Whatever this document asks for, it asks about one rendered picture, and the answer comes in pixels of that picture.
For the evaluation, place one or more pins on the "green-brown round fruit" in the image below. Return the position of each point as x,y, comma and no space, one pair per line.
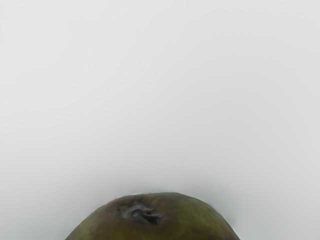
175,220

